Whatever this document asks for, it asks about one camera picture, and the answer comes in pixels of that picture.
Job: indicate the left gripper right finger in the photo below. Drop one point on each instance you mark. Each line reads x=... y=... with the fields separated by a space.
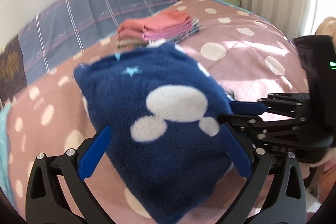
x=285 y=201

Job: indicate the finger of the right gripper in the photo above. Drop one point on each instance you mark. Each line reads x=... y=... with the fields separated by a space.
x=292 y=105
x=296 y=135

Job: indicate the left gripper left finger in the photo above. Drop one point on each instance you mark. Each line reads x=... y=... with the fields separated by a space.
x=45 y=200

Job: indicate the navy star fleece pajama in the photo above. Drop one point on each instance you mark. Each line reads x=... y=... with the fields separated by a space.
x=162 y=107

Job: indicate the right hand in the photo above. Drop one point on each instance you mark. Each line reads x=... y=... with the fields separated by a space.
x=327 y=27

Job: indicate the pink polka dot bedspread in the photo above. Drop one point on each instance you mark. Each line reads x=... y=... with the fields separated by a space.
x=245 y=54

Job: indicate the pink folded garment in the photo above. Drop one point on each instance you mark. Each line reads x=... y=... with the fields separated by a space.
x=165 y=34

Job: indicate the blue plaid headboard cover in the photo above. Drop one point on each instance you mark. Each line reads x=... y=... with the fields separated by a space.
x=62 y=30

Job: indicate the coral folded garment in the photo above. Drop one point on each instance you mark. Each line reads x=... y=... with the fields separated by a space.
x=159 y=21

